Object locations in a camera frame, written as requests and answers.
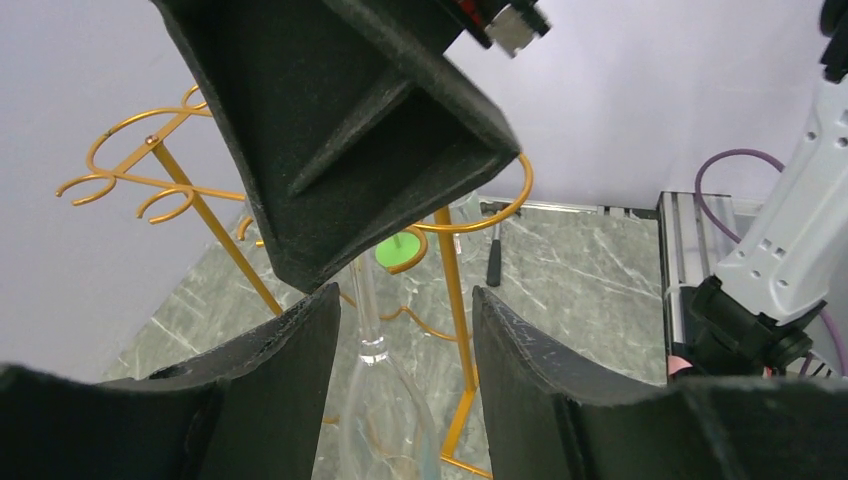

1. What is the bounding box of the green plastic wine glass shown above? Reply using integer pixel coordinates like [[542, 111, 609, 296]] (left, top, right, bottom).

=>
[[375, 231, 428, 275]]

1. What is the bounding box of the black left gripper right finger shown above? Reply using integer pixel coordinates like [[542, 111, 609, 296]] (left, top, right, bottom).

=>
[[473, 287, 847, 479]]

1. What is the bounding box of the gold wire glass rack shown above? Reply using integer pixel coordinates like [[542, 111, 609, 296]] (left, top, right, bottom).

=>
[[55, 84, 535, 480]]

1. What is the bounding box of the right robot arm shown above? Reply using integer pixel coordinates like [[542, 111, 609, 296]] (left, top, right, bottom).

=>
[[156, 1, 847, 375]]

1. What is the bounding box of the aluminium side rail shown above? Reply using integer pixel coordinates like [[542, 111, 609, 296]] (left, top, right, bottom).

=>
[[658, 191, 735, 372]]

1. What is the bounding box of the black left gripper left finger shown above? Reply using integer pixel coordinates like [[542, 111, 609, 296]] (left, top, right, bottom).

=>
[[1, 283, 341, 479]]

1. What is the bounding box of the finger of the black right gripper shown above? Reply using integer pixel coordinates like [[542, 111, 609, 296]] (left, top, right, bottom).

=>
[[156, 1, 520, 293]]

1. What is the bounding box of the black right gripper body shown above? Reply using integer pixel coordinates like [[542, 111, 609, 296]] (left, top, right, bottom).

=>
[[435, 0, 551, 58]]

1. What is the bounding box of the clear wine glass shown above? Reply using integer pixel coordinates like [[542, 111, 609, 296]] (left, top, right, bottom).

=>
[[339, 253, 442, 479], [450, 192, 488, 263]]

